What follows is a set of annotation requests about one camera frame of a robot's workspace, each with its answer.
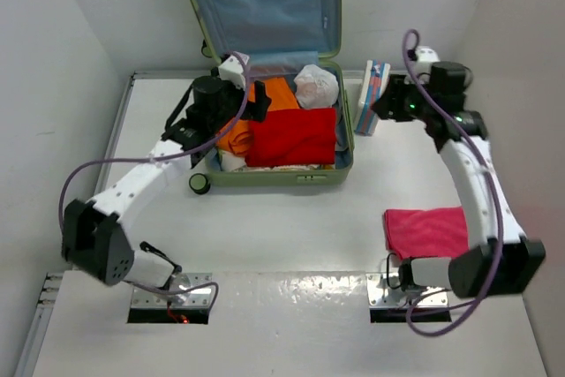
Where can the white patterned garment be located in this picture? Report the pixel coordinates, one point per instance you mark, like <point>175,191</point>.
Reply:
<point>233,163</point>

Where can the red cloth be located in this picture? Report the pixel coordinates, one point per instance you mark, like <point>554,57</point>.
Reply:
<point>293,137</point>

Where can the pink towel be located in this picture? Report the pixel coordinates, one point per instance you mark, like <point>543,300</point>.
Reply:
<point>415,233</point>

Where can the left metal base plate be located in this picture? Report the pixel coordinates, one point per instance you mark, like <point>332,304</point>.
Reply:
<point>191,291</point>

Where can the green suitcase with blue lining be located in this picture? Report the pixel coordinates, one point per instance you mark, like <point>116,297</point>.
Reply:
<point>281,37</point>

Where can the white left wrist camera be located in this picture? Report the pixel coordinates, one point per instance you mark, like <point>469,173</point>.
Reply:
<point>233,70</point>

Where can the orange shirt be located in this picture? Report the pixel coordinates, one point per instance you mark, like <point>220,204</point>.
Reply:
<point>239,139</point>

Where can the white first aid box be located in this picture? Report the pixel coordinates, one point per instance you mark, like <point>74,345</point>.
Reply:
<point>374,84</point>

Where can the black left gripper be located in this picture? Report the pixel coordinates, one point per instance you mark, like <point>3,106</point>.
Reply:
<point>255,110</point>

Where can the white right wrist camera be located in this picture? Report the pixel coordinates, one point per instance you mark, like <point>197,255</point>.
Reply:
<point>422,58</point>

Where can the white plastic bag bundle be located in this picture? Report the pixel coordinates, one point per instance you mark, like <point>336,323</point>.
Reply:
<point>316,88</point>

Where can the metal base plate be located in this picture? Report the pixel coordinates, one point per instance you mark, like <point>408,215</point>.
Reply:
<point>191,291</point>
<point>383,295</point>

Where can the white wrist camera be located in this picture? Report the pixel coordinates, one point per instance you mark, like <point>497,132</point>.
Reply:
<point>233,70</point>
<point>422,58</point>

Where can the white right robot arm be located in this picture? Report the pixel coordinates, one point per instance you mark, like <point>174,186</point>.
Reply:
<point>500,260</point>

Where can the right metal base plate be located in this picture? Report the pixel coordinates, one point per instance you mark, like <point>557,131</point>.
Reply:
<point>383,295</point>

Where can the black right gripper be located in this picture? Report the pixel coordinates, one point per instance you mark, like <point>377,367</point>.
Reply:
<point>387,106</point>

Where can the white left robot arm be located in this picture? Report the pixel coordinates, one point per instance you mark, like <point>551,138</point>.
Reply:
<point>94,232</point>

